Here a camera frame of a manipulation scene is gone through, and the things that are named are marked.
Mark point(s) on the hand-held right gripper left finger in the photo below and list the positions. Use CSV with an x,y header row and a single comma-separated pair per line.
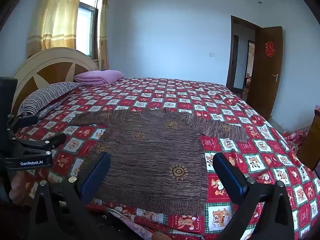
x,y
96,173

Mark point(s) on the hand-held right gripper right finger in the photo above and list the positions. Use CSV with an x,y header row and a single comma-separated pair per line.
x,y
232,173

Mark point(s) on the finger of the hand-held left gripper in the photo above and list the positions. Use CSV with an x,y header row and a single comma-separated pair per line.
x,y
47,142
25,121

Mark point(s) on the brown knitted sweater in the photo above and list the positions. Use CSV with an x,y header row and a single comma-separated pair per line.
x,y
150,160

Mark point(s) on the person's left hand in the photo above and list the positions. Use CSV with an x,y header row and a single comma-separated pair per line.
x,y
17,188

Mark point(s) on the red checked printed bed sheet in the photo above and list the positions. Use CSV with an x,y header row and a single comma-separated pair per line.
x,y
262,160

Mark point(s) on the striped pillow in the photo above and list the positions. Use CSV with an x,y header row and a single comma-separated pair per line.
x,y
47,95

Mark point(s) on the cream and brown headboard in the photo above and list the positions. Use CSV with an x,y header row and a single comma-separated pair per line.
x,y
50,62

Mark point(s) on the red checked cloth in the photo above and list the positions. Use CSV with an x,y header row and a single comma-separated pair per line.
x,y
295,140

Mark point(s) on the brown wooden furniture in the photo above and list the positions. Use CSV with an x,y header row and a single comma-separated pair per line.
x,y
310,142

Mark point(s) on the folded purple blanket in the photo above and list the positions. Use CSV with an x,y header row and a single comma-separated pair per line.
x,y
100,77

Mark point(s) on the brown wooden door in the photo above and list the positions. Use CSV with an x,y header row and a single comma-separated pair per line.
x,y
265,80

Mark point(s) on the wide yellow curtain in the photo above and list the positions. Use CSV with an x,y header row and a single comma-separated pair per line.
x,y
55,15

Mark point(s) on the window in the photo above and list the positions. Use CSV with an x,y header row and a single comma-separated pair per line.
x,y
86,27

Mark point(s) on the narrow yellow curtain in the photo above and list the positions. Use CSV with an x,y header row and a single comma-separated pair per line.
x,y
103,30

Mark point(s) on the red paper door decoration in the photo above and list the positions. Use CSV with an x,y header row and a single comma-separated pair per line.
x,y
269,48

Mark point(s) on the dark wooden door frame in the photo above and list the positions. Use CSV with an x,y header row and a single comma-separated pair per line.
x,y
231,55

